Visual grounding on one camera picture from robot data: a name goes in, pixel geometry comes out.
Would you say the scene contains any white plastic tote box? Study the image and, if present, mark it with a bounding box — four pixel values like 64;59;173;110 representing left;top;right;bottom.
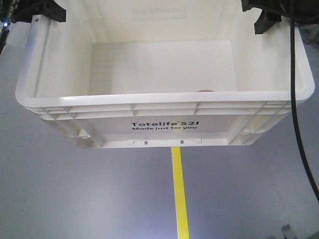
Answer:
14;0;316;149

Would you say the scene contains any yellow floor tape line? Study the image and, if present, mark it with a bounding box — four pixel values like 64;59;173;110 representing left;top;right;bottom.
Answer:
171;147;190;239

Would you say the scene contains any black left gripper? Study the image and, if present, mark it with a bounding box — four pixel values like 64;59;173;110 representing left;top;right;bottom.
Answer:
0;0;67;53

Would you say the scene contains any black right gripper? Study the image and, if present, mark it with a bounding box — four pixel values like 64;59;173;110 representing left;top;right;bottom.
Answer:
241;0;319;35

